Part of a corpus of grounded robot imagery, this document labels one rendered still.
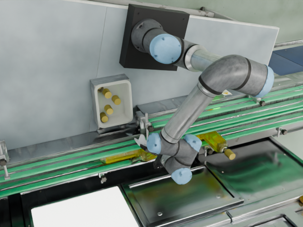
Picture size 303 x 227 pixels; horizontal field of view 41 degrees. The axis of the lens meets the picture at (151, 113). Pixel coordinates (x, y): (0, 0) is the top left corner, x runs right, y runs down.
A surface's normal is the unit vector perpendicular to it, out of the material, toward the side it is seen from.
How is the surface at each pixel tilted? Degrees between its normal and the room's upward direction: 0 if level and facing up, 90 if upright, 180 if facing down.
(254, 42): 0
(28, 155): 90
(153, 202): 90
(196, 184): 90
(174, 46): 5
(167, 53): 5
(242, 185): 91
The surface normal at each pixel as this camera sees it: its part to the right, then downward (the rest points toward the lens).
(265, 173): -0.05, -0.89
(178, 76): 0.36, 0.42
